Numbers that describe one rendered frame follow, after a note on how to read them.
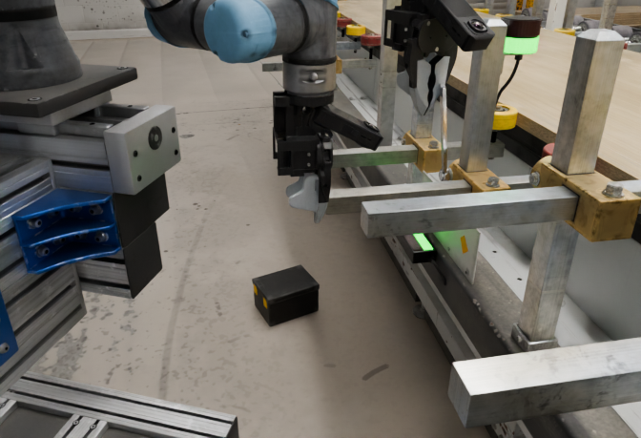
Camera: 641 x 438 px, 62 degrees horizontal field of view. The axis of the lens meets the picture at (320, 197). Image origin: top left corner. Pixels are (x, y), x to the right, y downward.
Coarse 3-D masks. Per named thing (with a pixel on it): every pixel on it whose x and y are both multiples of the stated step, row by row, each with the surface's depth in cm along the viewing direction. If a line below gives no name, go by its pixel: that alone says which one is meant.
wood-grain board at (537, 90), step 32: (352, 0) 326; (544, 32) 207; (512, 64) 153; (544, 64) 153; (640, 64) 153; (512, 96) 121; (544, 96) 121; (640, 96) 121; (544, 128) 101; (608, 128) 100; (640, 128) 100; (608, 160) 85; (640, 160) 85
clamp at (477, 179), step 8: (456, 160) 94; (456, 168) 91; (456, 176) 91; (464, 176) 88; (472, 176) 87; (480, 176) 87; (488, 176) 87; (496, 176) 87; (472, 184) 85; (480, 184) 84; (504, 184) 84; (472, 192) 85; (480, 192) 83
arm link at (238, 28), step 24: (216, 0) 64; (240, 0) 60; (264, 0) 62; (288, 0) 65; (216, 24) 61; (240, 24) 59; (264, 24) 61; (288, 24) 63; (216, 48) 62; (240, 48) 60; (264, 48) 62; (288, 48) 66
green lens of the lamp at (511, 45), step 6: (510, 42) 80; (516, 42) 80; (522, 42) 79; (528, 42) 80; (534, 42) 80; (510, 48) 80; (516, 48) 80; (522, 48) 80; (528, 48) 80; (534, 48) 80
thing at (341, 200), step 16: (528, 176) 90; (336, 192) 84; (352, 192) 84; (368, 192) 84; (384, 192) 84; (400, 192) 84; (416, 192) 84; (432, 192) 85; (448, 192) 85; (464, 192) 86; (336, 208) 83; (352, 208) 83
